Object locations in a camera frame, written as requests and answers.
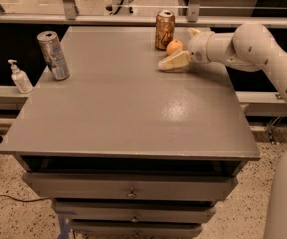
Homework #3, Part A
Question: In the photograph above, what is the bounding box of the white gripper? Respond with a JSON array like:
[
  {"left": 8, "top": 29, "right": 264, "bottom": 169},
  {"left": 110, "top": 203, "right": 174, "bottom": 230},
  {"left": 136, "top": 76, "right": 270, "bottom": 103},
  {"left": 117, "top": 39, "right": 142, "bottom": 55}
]
[{"left": 158, "top": 28, "right": 213, "bottom": 71}]

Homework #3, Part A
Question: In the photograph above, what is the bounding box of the orange fruit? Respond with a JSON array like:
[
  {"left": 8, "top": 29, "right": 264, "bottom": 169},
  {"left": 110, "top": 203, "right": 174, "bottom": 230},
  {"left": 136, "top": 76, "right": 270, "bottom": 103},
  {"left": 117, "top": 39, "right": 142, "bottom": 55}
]
[{"left": 166, "top": 39, "right": 183, "bottom": 56}]

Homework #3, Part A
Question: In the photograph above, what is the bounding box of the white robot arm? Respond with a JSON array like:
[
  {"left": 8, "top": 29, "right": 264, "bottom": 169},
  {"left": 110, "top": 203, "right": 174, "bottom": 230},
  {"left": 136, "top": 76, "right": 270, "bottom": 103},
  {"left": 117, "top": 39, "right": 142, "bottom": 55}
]
[{"left": 158, "top": 23, "right": 287, "bottom": 239}]

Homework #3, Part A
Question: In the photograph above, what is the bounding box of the orange soda can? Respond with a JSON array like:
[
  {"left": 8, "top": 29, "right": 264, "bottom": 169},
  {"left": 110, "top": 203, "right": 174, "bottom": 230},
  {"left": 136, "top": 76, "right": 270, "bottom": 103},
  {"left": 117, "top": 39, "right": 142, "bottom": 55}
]
[{"left": 155, "top": 10, "right": 175, "bottom": 50}]

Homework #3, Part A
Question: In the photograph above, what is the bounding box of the silver blue energy drink can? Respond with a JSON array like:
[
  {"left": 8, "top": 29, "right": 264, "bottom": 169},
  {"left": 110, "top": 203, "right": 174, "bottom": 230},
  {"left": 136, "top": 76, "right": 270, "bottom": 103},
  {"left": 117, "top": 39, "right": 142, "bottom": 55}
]
[{"left": 37, "top": 31, "right": 70, "bottom": 81}]

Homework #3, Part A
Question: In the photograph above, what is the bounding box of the grey drawer cabinet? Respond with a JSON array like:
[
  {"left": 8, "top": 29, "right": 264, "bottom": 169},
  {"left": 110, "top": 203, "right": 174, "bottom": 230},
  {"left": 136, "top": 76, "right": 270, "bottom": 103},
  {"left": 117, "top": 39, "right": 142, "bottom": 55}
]
[{"left": 0, "top": 26, "right": 262, "bottom": 239}]

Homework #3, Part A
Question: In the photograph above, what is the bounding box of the top grey drawer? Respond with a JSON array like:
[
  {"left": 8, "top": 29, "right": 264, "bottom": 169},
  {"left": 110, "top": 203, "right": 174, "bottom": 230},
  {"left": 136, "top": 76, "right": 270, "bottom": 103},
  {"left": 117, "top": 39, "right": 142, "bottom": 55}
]
[{"left": 23, "top": 173, "right": 237, "bottom": 201}]

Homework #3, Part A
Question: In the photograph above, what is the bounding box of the grey drawer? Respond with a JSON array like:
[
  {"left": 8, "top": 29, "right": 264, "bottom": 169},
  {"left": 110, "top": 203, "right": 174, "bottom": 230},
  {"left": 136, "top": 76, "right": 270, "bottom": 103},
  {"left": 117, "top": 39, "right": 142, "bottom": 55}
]
[
  {"left": 53, "top": 201, "right": 215, "bottom": 223},
  {"left": 23, "top": 173, "right": 237, "bottom": 201},
  {"left": 70, "top": 221, "right": 202, "bottom": 238}
]

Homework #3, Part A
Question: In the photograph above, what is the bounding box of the white pump dispenser bottle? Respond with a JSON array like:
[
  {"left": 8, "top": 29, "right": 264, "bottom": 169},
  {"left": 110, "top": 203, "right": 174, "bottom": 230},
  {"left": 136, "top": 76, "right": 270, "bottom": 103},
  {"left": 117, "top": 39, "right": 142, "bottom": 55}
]
[{"left": 8, "top": 59, "right": 33, "bottom": 94}]

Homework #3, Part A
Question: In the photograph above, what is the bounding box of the middle grey drawer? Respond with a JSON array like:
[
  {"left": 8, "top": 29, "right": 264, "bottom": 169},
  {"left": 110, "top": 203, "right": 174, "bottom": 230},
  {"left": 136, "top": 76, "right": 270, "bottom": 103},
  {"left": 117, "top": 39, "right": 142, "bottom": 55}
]
[{"left": 53, "top": 201, "right": 215, "bottom": 223}]

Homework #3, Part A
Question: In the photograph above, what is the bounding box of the bottom grey drawer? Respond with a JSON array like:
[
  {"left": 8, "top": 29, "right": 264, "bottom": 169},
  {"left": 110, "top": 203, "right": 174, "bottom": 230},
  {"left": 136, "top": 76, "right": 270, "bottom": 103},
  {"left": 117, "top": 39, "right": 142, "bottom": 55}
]
[{"left": 70, "top": 221, "right": 202, "bottom": 238}]

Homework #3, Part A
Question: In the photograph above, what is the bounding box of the metal railing frame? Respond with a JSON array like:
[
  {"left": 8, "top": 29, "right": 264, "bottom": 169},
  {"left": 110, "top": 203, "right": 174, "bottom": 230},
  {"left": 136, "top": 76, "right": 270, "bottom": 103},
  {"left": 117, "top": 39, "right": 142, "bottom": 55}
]
[{"left": 0, "top": 0, "right": 287, "bottom": 28}]

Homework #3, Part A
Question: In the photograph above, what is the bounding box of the thin floor cable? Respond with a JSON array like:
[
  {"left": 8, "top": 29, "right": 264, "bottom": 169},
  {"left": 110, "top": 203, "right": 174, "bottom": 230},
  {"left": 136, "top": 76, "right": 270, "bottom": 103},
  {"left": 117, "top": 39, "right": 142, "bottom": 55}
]
[{"left": 0, "top": 194, "right": 51, "bottom": 204}]

